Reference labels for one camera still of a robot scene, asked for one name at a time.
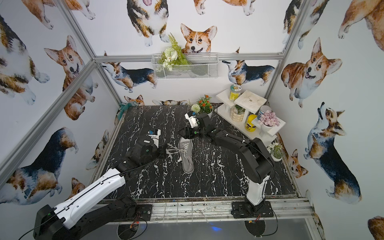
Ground green lidded jar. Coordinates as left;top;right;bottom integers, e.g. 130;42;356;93
229;84;242;102

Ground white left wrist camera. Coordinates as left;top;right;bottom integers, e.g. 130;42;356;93
148;129;161;148

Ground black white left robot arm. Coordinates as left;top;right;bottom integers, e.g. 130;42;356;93
31;130;161;240

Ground blue grey tin can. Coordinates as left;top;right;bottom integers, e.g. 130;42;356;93
257;105;272;120

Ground yellow container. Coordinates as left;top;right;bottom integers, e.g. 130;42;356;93
245;114;257;132

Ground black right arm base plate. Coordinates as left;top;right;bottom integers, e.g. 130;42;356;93
231;201;275;219

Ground pink flowers white pot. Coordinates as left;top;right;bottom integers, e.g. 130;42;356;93
259;111;280;134

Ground white wire wall basket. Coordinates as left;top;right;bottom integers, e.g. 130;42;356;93
151;53;219;80

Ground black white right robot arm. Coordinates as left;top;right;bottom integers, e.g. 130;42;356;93
179;111;276;206

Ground white potted red flowers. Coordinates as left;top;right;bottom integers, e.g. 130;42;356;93
191;95;214;117

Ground green white artificial flowers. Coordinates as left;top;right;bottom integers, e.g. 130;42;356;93
158;33;191;71

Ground woven basket with plant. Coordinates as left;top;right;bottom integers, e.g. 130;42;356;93
230;105;245;122

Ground white tiered shelf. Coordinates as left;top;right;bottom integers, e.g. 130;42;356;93
214;88;287;150

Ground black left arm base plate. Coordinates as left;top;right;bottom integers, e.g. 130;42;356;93
113;204;153;222

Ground green cloth ribbon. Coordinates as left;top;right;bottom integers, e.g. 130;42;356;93
116;102;136;121

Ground aluminium frame rail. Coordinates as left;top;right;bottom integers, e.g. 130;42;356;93
64;197;315;226

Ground small white potted plant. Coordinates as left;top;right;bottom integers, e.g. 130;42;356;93
267;142;283;162

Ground grey canvas sneaker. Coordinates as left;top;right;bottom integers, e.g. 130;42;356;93
179;137;194;174

